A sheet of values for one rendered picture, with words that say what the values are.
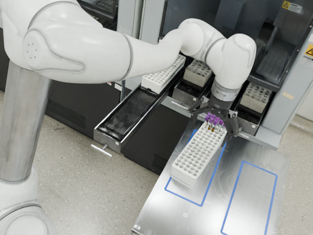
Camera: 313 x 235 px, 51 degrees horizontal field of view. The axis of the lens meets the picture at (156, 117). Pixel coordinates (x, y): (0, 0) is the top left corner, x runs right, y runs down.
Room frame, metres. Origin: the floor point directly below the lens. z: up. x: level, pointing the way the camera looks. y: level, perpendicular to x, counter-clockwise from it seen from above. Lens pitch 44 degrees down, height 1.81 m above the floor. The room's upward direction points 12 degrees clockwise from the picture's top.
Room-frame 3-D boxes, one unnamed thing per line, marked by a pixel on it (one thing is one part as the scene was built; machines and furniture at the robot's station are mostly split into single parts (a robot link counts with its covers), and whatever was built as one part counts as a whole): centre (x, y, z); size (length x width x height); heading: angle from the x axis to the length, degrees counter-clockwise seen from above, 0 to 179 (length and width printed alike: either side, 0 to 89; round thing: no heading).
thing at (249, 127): (1.43, -0.52, 0.78); 0.73 x 0.14 x 0.09; 160
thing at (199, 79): (1.32, -0.15, 0.85); 0.12 x 0.02 x 0.06; 70
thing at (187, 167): (0.84, -0.19, 0.85); 0.30 x 0.10 x 0.06; 156
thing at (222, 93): (0.87, -0.20, 1.16); 0.09 x 0.09 x 0.06
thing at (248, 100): (1.21, -0.43, 0.85); 0.12 x 0.02 x 0.06; 69
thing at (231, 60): (0.88, -0.20, 1.27); 0.13 x 0.11 x 0.16; 45
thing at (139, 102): (1.17, 0.07, 0.78); 0.73 x 0.14 x 0.09; 160
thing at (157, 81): (1.33, 0.01, 0.83); 0.30 x 0.10 x 0.06; 160
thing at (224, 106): (0.87, -0.20, 1.09); 0.08 x 0.07 x 0.09; 66
